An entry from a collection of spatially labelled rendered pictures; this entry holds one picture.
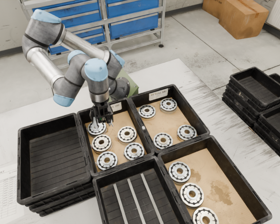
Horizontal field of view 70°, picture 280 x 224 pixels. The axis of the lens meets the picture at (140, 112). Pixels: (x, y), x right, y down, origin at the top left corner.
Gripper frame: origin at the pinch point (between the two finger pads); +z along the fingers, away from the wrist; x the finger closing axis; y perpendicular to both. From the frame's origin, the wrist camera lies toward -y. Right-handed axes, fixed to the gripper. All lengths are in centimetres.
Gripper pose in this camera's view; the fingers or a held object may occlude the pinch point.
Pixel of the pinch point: (102, 124)
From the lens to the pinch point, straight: 96.8
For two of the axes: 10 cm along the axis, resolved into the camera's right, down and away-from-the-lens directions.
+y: 3.6, 7.0, -6.1
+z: -0.5, 6.7, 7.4
